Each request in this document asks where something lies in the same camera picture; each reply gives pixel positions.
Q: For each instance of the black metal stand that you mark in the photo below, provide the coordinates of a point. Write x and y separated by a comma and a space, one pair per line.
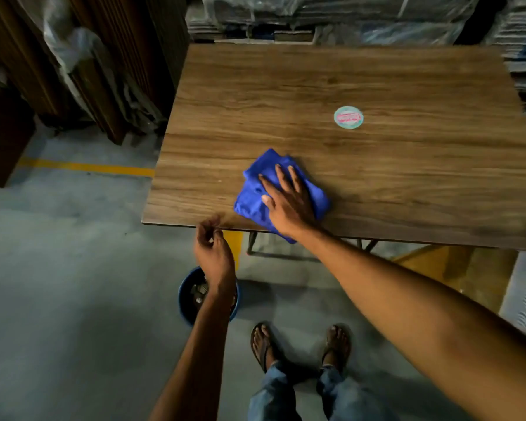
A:
251, 242

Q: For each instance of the blue cleaning cloth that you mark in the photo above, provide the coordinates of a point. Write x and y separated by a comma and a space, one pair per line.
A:
256, 192

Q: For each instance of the brown left sandal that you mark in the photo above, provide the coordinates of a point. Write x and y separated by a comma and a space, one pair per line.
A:
257, 350

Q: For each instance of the dark brown box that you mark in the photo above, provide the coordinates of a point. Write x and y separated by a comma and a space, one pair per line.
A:
2, 135

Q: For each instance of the blue jeans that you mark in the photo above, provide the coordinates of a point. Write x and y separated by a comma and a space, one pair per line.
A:
333, 396

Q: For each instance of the person's foot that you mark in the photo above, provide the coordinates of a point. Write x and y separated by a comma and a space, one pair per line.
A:
336, 344
263, 339

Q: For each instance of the person's left forearm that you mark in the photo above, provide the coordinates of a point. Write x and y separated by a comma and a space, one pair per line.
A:
199, 363

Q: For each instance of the brown sandal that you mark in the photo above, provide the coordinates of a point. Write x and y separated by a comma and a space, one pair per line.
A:
344, 352
257, 350

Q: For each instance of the person's right forearm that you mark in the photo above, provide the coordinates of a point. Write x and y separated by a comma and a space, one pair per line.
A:
421, 320

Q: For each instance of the metal parts in bucket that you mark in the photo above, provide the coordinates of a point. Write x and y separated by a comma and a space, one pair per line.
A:
198, 293

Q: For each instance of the person's left thumb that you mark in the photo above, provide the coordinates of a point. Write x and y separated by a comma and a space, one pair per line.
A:
220, 241

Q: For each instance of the person's right middle finger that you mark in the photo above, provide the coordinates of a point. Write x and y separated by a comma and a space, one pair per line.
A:
284, 178

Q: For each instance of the stack of grey sheets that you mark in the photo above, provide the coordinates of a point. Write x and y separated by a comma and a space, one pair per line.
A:
524, 52

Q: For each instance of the brown right sandal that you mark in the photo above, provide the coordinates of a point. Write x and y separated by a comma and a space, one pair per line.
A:
344, 352

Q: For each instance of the person's left foot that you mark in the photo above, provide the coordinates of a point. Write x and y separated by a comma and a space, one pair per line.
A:
263, 339

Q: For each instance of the person's left hand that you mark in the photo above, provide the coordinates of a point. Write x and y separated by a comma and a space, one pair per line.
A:
215, 263

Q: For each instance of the stack of dark wood panels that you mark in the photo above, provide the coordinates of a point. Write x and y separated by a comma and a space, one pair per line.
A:
127, 48

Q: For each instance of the wood grain laminate board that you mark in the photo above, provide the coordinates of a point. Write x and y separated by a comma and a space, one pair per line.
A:
377, 162

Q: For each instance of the clear plastic wrap sheet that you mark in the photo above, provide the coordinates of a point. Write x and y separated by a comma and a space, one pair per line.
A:
70, 43

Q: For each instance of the plastic wrapped sheet stack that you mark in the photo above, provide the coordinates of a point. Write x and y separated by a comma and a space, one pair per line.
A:
333, 17

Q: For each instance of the round green pink sticker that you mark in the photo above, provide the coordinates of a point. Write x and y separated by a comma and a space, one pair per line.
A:
348, 117

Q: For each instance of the person's right foot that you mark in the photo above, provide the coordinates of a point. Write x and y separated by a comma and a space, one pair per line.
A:
336, 344

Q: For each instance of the blue plastic bucket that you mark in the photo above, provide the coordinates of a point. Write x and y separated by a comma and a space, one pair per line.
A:
185, 298

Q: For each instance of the person's right thumb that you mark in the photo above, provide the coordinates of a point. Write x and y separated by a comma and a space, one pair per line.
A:
268, 203

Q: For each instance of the yellow brown board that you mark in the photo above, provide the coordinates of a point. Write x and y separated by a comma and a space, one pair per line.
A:
464, 271

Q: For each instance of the person's right hand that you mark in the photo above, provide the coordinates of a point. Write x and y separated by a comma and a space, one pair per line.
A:
291, 210

